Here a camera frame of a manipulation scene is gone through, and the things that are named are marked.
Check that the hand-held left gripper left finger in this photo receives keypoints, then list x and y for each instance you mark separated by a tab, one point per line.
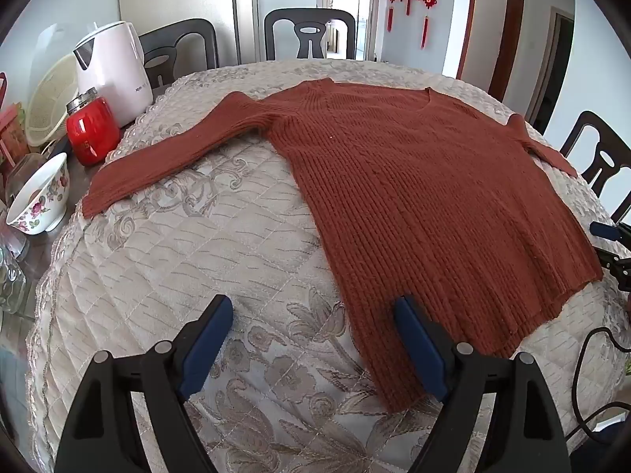
207	345

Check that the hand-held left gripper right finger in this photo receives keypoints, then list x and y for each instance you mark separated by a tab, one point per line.
419	345

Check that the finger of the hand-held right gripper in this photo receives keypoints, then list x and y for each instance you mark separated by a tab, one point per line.
614	261
604	230

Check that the rust red knitted sweater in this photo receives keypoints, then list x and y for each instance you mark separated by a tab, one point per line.
404	197

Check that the dark wooden dining chair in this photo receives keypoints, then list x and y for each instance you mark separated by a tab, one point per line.
185	42
309	34
599	155

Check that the beige quilted table cover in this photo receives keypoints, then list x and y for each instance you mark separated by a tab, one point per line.
172	276

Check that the dark open doorway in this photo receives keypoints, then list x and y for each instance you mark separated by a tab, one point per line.
552	74

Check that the clear glass jar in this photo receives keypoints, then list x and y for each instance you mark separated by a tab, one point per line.
10	281

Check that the floral porcelain bowl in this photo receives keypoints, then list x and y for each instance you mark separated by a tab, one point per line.
42	197

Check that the brown framed door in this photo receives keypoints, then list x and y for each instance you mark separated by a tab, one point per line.
488	29

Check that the red canister with metal lid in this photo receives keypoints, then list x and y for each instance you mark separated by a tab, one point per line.
92	130

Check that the white electric kettle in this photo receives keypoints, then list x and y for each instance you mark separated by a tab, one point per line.
111	74

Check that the cream plastic strainer basket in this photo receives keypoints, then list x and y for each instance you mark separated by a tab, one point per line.
49	103

